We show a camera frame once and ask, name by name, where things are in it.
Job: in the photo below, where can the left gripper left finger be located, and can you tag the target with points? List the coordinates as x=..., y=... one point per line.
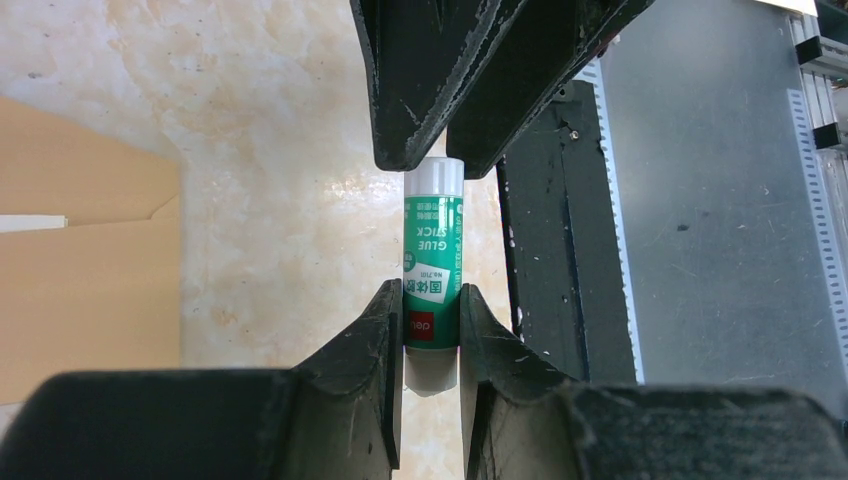
x=335, y=415

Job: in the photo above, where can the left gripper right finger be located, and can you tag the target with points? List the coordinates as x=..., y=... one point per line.
x=522, y=418

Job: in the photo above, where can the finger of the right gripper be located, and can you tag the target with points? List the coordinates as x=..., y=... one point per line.
x=422, y=59
x=545, y=47

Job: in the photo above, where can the green white glue stick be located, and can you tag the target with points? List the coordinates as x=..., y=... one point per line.
x=432, y=264

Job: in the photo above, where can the brown kraft envelope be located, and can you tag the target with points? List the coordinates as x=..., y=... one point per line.
x=101, y=290

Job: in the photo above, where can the cream paper letter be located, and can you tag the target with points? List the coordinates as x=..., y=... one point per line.
x=21, y=223

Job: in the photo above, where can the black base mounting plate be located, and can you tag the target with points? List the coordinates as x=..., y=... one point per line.
x=564, y=270

